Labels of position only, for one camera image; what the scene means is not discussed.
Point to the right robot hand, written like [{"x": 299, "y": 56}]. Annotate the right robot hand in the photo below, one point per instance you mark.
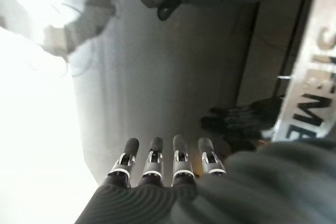
[{"x": 236, "y": 195}]

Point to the open black dishwasher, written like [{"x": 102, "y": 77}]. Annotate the open black dishwasher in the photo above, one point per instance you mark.
[{"x": 157, "y": 77}]

